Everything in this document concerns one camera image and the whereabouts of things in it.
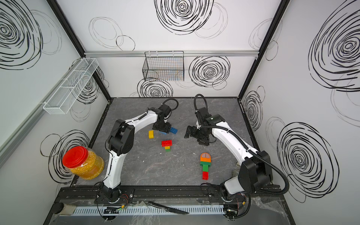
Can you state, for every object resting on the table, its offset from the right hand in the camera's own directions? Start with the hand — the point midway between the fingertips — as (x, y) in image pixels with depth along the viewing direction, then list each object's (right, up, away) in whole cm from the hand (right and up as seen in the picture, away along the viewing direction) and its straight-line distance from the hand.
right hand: (191, 140), depth 79 cm
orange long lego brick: (+9, -13, +6) cm, 17 cm away
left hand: (-18, +3, +21) cm, 27 cm away
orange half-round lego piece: (+9, -11, +6) cm, 15 cm away
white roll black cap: (-59, -28, -16) cm, 67 cm away
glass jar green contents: (+25, -18, -1) cm, 31 cm away
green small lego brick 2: (+9, -17, +2) cm, 19 cm away
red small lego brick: (+8, -20, 0) cm, 21 cm away
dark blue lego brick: (-11, +3, +19) cm, 22 cm away
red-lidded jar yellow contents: (-54, -9, -10) cm, 56 cm away
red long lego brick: (-14, -3, +5) cm, 15 cm away
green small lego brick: (-14, -8, +9) cm, 19 cm away
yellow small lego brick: (-14, -6, +7) cm, 16 cm away
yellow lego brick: (-27, +1, +17) cm, 32 cm away
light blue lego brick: (-18, +2, +16) cm, 24 cm away
